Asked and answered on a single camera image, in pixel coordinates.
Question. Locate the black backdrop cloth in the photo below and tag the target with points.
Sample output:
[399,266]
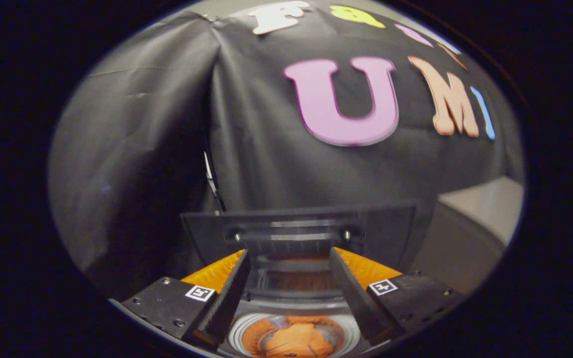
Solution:
[142,149]

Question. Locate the orange shirt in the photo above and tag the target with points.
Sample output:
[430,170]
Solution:
[296,340]

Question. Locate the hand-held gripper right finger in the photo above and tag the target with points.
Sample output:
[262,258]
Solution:
[353,298]

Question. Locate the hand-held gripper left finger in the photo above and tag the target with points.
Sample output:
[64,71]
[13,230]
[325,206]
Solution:
[228,298]

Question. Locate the beige cabinet with dark frame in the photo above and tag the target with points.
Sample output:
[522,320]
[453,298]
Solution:
[465,238]

